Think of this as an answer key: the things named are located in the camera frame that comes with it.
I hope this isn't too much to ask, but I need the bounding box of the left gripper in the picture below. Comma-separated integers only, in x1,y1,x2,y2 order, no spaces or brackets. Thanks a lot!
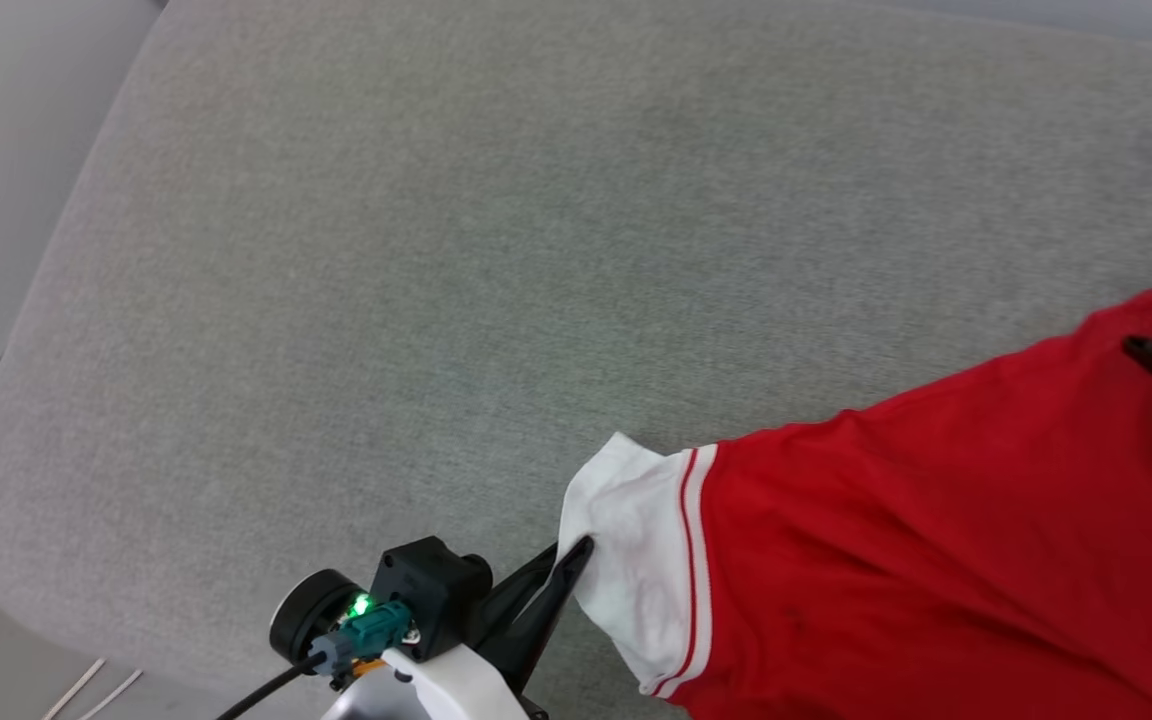
269,536,596,720

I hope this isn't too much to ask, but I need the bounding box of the red white-sleeved garment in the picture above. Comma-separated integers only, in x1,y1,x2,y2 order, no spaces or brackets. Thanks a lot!
557,289,1152,720

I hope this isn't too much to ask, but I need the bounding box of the grey fabric sofa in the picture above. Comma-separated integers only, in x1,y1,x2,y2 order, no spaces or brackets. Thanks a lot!
0,0,1152,720

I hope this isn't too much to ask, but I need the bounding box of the thin white strip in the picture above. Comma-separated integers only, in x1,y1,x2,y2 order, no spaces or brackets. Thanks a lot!
76,669,145,720
40,657,107,720

